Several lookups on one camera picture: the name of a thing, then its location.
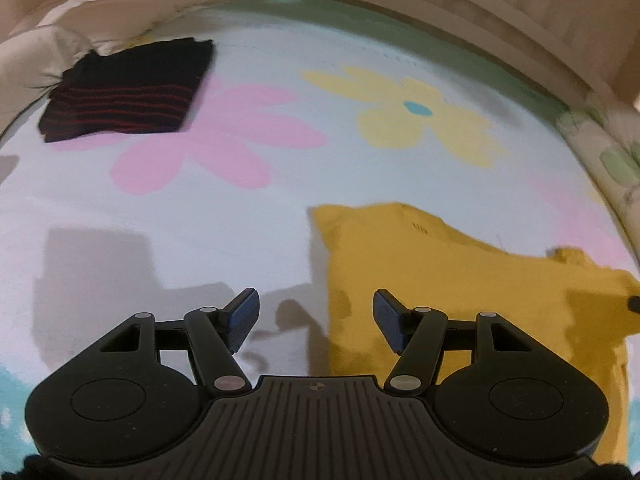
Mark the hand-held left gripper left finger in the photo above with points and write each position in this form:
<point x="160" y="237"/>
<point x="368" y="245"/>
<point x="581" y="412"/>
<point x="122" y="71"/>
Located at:
<point x="245" y="316"/>

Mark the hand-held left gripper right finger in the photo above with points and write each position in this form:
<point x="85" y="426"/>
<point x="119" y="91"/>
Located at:
<point x="388" y="321"/>

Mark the white pillow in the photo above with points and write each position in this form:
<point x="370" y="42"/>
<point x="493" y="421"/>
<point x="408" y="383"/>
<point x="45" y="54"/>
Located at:
<point x="75" y="25"/>

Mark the yellow knit garment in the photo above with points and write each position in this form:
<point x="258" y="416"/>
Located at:
<point x="450" y="280"/>

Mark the dark folded striped garment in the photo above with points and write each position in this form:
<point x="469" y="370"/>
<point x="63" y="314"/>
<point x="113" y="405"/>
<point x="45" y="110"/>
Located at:
<point x="132" y="91"/>

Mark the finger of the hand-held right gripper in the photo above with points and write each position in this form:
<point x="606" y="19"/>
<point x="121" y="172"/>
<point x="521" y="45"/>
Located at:
<point x="634" y="304"/>

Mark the floral folded comforter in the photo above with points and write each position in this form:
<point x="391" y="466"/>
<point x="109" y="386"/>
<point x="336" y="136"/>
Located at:
<point x="607" y="155"/>

